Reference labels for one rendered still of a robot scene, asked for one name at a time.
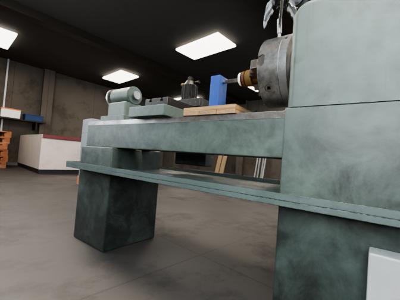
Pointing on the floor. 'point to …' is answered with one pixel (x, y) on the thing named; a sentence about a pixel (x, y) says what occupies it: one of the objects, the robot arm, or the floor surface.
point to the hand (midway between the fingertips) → (280, 26)
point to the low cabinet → (48, 153)
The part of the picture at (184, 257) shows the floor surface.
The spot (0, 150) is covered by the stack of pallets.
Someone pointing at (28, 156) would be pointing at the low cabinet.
